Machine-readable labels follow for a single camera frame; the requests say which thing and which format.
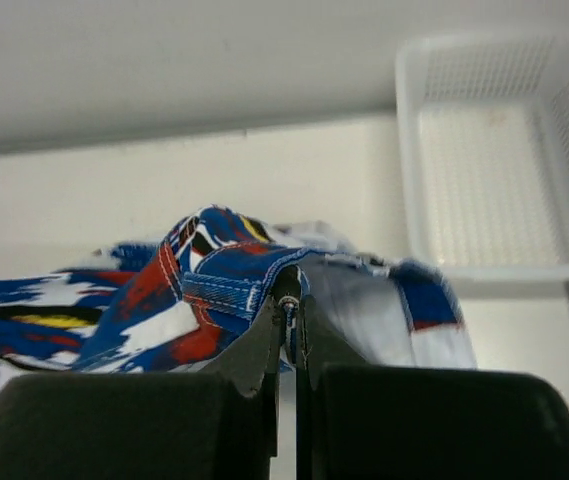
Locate blue white red patterned trousers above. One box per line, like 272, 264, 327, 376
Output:
0, 205, 477, 391

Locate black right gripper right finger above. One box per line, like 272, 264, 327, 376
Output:
296, 297, 569, 479

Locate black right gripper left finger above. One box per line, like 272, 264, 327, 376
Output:
0, 299, 283, 479

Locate white plastic mesh basket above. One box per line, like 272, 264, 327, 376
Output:
395, 28, 569, 283

